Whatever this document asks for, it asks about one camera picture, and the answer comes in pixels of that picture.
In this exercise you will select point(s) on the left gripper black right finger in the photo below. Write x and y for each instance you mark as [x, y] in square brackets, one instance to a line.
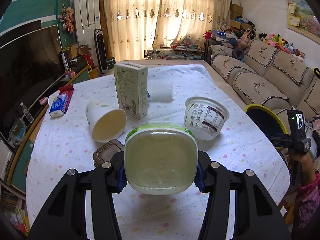
[256, 214]

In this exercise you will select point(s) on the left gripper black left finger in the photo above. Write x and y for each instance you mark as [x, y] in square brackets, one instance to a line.
[63, 213]

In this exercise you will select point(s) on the white yogurt tub with label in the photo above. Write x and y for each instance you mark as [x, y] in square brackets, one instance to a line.
[204, 117]

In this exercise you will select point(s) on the white paper cup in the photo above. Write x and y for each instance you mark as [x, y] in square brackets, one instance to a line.
[105, 121]

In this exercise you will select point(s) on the green white plastic bowl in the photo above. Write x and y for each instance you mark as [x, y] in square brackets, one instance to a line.
[160, 158]

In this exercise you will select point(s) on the tall white green carton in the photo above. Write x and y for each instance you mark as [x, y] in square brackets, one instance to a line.
[132, 88]

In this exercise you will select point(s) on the yellow rimmed black trash bin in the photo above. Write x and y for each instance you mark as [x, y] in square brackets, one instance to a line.
[270, 124]

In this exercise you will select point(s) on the person's right hand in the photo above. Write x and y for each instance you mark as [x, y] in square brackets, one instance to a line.
[306, 164]

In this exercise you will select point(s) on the beige sectional sofa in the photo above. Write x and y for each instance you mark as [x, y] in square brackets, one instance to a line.
[269, 77]

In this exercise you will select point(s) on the white dotted tablecloth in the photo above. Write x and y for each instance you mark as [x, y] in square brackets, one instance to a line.
[66, 142]

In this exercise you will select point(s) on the pile of plush toys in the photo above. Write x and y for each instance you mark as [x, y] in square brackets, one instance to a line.
[276, 41]

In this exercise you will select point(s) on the clear plastic water bottle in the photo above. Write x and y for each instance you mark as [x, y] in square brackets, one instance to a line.
[26, 112]

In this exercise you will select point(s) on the blue white tissue pack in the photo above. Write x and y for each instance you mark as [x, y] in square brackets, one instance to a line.
[58, 106]

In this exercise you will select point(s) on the framed flower painting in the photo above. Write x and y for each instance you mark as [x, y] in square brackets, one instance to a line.
[301, 19]

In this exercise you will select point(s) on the stack of cardboard boxes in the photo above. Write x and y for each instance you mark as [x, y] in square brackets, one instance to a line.
[237, 20]

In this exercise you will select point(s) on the large black television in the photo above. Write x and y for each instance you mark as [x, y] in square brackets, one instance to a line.
[29, 68]

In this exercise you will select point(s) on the black tower fan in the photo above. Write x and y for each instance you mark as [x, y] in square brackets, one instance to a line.
[100, 50]

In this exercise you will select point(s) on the cream embroidered curtains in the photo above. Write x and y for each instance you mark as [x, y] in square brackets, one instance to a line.
[136, 25]

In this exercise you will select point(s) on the white standing air conditioner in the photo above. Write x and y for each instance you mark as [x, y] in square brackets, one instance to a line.
[87, 19]

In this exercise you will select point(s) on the artificial flower wall decoration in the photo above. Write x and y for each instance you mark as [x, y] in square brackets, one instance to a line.
[66, 17]

